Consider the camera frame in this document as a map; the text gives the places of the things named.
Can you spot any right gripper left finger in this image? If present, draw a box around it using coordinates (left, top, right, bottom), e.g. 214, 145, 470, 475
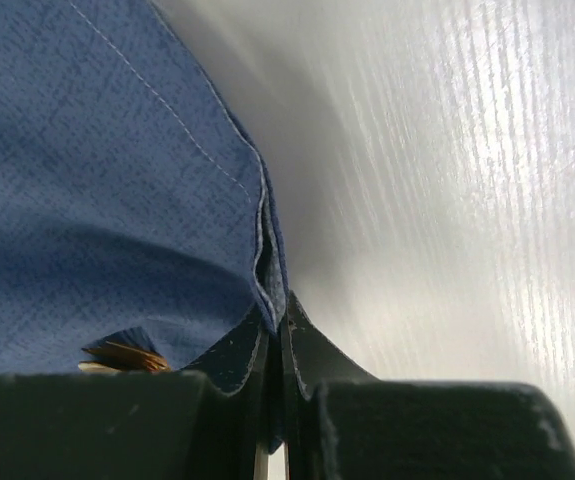
0, 310, 270, 479

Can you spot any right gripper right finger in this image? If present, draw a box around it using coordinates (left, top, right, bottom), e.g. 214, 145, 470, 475
280, 297, 575, 480

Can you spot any blue cloth placemat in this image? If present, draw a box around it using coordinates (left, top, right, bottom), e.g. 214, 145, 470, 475
0, 1, 288, 374

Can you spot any gold spoon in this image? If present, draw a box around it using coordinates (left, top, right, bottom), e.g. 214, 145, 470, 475
78, 341, 172, 374

